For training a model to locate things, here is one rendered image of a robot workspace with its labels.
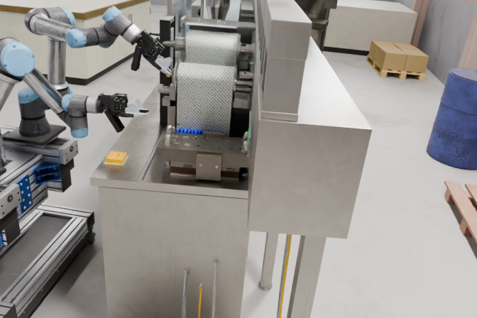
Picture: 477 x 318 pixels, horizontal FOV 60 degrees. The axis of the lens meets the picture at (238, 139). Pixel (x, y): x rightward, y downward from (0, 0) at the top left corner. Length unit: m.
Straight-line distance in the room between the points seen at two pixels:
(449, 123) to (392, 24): 4.69
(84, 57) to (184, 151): 4.08
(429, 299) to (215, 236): 1.48
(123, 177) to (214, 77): 0.55
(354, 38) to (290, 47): 7.96
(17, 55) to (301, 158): 1.17
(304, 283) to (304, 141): 0.49
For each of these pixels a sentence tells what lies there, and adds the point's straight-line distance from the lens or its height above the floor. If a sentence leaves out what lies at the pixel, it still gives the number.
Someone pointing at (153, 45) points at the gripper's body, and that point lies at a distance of 1.81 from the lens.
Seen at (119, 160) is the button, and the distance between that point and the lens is 1.84.
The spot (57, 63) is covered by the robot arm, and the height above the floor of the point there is 1.18.
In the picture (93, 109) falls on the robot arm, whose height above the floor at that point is 1.10.
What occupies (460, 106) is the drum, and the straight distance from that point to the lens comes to 4.38.
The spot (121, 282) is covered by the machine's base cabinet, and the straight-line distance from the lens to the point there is 2.06.
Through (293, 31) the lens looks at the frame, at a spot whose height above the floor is 1.63.
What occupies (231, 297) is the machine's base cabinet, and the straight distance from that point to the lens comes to 2.03.
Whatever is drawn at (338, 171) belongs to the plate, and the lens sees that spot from 0.98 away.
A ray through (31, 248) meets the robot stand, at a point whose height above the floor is 0.21.
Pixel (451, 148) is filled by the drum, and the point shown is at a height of 0.18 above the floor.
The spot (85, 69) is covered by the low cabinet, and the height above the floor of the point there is 0.23.
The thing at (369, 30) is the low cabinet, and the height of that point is 0.50.
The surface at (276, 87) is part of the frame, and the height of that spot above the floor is 1.51.
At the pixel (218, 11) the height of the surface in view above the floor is 1.45.
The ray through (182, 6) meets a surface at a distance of 2.77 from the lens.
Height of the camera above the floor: 1.78
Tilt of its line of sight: 25 degrees down
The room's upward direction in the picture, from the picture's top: 5 degrees clockwise
